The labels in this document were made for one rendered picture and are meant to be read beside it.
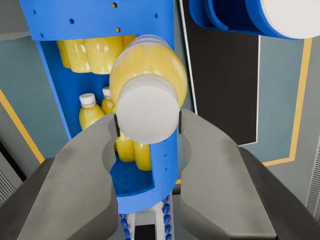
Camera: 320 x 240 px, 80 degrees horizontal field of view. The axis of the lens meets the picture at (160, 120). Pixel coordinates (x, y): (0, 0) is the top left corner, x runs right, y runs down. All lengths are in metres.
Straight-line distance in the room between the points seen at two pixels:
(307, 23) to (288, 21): 0.05
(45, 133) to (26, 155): 0.34
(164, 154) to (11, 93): 1.68
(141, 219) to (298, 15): 0.94
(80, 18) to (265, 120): 1.90
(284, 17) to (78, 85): 0.55
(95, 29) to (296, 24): 0.49
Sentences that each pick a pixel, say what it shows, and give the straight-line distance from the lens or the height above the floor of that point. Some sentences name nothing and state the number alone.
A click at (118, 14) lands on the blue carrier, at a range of 0.33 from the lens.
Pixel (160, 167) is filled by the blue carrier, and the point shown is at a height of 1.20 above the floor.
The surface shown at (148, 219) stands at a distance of 1.01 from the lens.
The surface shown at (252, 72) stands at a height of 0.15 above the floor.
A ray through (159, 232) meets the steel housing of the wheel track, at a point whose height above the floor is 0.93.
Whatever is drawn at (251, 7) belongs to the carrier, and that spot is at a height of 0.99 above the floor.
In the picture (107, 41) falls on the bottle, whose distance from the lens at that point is 0.37.
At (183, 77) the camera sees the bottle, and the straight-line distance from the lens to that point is 0.15.
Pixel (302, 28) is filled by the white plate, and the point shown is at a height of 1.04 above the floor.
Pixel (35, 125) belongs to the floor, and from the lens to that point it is 2.03.
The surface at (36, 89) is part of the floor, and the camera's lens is 1.87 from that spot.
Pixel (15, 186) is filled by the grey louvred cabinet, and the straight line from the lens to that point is 2.29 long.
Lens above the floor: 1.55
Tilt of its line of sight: 63 degrees down
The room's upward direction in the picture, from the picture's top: 173 degrees clockwise
